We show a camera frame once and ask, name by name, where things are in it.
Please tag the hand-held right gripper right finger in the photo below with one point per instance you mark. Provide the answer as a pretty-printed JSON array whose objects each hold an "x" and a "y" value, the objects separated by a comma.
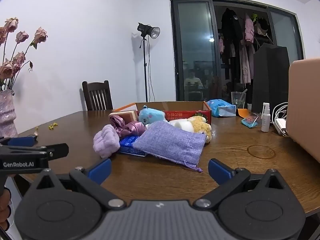
[{"x": 220, "y": 171}]

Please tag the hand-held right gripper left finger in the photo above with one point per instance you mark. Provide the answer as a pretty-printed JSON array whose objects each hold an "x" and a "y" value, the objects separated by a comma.
[{"x": 100, "y": 170}]

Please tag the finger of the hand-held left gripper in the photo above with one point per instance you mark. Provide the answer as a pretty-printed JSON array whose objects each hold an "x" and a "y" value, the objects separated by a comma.
[
  {"x": 58, "y": 150},
  {"x": 20, "y": 142}
]

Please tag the lavender fuzzy headband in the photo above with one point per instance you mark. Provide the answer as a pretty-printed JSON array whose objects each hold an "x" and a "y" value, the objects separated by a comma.
[{"x": 106, "y": 141}]

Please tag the blue tissue packet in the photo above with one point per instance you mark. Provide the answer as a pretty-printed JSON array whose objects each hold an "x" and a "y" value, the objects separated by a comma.
[{"x": 128, "y": 145}]

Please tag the yellow plush toy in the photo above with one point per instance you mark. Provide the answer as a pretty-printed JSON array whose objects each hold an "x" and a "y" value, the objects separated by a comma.
[{"x": 200, "y": 126}]

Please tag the purple satin scrunchie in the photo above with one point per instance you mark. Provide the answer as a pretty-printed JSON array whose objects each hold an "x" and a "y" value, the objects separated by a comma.
[
  {"x": 117, "y": 123},
  {"x": 133, "y": 128}
]

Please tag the white foam roll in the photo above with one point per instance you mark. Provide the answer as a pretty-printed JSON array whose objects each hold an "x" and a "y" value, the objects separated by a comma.
[{"x": 182, "y": 125}]

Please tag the brown sponge block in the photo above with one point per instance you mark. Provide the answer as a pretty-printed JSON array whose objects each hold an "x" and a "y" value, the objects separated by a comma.
[{"x": 126, "y": 116}]

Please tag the red cardboard box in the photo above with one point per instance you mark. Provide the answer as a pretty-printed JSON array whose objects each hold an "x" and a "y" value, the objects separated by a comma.
[{"x": 180, "y": 115}]

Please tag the blue plush toy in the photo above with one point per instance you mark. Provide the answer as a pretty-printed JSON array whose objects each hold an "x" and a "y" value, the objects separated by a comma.
[{"x": 150, "y": 116}]

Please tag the person's left hand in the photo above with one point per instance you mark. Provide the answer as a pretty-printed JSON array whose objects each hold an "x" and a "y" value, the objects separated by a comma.
[{"x": 4, "y": 207}]

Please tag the scattered yellow flower petals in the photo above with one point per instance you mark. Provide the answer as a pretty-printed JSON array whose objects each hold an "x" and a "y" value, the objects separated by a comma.
[{"x": 52, "y": 127}]

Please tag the purple glitter vase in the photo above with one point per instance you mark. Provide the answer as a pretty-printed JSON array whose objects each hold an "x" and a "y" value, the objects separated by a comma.
[{"x": 7, "y": 115}]

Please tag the small blue and red packet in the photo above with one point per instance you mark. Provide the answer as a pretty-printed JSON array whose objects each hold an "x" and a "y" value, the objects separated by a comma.
[{"x": 250, "y": 122}]

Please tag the orange packet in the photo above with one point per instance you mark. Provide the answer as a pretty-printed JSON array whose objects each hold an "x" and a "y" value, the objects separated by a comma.
[{"x": 241, "y": 112}]

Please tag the large patterned blue tissue pack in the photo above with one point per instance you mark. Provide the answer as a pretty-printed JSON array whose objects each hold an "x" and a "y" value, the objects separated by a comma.
[{"x": 220, "y": 107}]

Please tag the white spray bottle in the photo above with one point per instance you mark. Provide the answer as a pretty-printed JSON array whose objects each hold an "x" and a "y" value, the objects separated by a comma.
[{"x": 265, "y": 122}]

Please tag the clear drinking glass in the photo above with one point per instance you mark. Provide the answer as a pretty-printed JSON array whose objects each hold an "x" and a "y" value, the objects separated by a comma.
[{"x": 237, "y": 101}]

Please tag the dark wooden chair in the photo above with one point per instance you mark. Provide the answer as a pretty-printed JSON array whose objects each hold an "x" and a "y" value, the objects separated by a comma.
[{"x": 96, "y": 85}]

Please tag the clear straw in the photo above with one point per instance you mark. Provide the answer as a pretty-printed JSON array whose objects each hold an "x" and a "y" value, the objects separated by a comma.
[{"x": 243, "y": 93}]

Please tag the black paper bag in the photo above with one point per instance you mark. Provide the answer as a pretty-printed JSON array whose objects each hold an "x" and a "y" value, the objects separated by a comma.
[{"x": 270, "y": 80}]

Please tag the dried pink roses bouquet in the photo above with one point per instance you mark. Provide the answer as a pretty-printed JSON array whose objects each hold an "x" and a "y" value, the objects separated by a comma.
[{"x": 40, "y": 35}]

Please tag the mauve hanging coat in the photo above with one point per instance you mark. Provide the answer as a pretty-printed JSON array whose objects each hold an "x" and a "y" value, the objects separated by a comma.
[{"x": 245, "y": 65}]

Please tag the hanging clothes rack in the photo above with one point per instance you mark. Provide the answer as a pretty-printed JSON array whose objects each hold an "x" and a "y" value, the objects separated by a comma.
[{"x": 195, "y": 42}]

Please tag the black hanging coat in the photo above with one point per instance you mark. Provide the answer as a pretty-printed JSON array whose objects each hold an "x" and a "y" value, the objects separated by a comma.
[{"x": 231, "y": 27}]

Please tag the pink hanging jacket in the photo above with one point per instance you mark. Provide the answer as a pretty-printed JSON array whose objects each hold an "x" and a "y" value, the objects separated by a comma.
[{"x": 249, "y": 30}]

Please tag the studio light on stand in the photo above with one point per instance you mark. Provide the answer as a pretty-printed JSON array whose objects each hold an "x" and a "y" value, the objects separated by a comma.
[{"x": 145, "y": 30}]

